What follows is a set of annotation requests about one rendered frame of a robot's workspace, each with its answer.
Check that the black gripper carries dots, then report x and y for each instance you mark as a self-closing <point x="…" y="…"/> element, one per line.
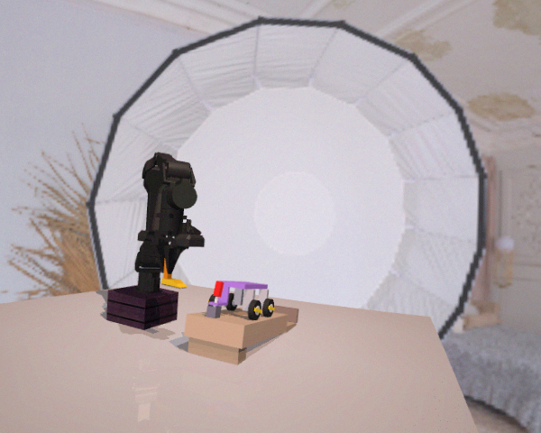
<point x="171" y="222"/>

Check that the purple trolley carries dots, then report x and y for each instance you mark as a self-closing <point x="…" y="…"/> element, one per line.
<point x="251" y="305"/>

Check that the red block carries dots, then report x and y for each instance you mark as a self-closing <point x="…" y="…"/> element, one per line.
<point x="218" y="290"/>

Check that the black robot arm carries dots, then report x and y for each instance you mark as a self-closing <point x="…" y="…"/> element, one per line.
<point x="170" y="185"/>

